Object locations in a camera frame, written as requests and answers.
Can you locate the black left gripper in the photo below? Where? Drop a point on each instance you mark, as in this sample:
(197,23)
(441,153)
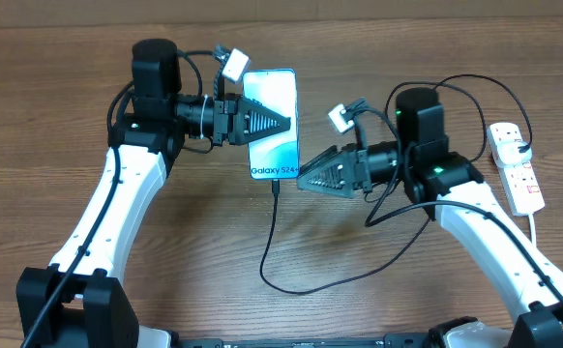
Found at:
(235,122)

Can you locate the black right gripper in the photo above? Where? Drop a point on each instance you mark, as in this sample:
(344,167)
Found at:
(346,174)

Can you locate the blue Galaxy smartphone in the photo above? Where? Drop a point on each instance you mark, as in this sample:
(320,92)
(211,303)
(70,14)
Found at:
(276,155)

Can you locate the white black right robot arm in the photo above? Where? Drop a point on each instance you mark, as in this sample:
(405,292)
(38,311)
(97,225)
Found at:
(455,194)

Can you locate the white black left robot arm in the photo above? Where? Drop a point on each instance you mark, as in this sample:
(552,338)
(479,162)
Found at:
(78,300)

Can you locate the white charger plug adapter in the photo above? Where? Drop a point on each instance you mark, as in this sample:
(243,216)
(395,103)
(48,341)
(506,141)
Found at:
(512,153)

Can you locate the white power strip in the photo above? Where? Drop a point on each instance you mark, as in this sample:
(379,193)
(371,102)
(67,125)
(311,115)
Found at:
(519,181)

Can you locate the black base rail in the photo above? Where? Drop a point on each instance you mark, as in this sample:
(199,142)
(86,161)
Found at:
(389,340)

